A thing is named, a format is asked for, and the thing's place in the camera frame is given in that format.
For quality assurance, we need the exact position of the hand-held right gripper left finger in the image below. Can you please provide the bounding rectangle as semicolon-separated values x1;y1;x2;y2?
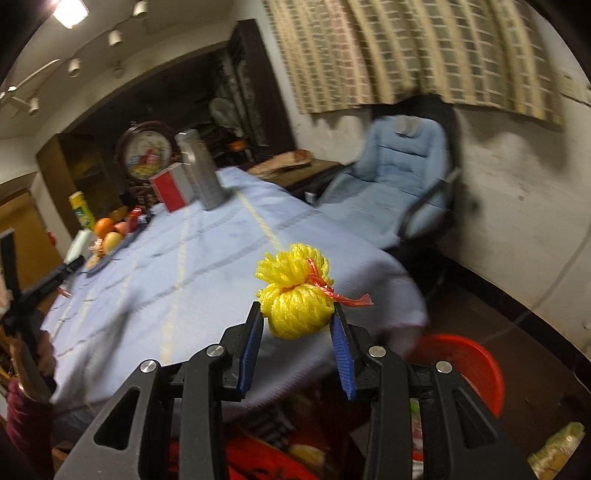
54;301;265;480

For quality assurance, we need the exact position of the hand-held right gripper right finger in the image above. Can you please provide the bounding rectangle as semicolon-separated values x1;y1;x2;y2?
329;311;536;480

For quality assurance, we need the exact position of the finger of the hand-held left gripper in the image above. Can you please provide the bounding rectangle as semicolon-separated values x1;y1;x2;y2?
0;228;24;305
9;256;86;324

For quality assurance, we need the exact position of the yellow mesh net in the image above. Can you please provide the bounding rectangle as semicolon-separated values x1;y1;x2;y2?
255;244;374;341

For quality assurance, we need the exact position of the red plastic basket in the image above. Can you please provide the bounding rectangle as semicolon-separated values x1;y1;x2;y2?
406;333;505;418

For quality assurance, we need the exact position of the person's left forearm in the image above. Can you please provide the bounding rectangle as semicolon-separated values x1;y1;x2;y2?
4;376;54;467

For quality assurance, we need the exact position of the person's left hand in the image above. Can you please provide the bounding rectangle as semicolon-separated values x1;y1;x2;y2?
39;330;57;377

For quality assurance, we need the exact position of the white ceramic jar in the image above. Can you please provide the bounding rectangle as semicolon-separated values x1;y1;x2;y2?
65;229;93;266

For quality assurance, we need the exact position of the yellow and green can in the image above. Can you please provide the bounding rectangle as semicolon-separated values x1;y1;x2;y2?
69;191;97;230

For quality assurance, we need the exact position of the blue oval plate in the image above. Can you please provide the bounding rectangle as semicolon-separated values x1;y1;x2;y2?
85;215;153;278

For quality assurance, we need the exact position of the light blue checked tablecloth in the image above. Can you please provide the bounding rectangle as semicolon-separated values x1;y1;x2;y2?
41;166;430;411

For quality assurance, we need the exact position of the brown wooden cabinet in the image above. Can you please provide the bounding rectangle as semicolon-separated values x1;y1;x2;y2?
37;134;125;222

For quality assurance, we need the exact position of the red and white box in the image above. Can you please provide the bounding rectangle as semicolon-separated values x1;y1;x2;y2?
149;162;197;213

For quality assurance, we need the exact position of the round embroidered table screen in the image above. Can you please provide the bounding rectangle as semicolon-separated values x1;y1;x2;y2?
113;121;178;204

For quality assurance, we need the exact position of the dark side table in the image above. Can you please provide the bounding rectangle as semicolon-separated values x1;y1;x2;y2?
277;159;345;204

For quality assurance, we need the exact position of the stainless steel bottle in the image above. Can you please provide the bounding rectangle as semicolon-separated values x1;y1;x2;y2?
174;129;226;210

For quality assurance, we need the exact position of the blue cushioned office chair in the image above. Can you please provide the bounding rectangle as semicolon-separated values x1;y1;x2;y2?
318;95;462;296

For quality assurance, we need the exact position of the wooden tray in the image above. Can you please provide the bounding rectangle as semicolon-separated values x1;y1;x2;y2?
247;150;312;178

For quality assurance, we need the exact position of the yellow frilled seat cushion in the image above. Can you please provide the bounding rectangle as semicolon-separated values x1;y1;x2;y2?
526;422;587;472

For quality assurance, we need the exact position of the white electric fan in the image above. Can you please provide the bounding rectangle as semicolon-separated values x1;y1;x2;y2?
209;98;234;127

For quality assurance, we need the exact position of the bright ceiling light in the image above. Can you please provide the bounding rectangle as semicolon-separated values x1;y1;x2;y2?
46;0;90;28

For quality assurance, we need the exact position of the dark wooden cabinet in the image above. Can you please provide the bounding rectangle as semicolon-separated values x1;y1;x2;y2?
226;18;296;153

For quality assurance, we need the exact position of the beige checked curtain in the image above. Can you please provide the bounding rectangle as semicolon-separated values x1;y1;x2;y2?
263;0;566;125

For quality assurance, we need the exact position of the wall power socket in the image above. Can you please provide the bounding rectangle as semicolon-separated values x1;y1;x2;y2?
558;69;583;100

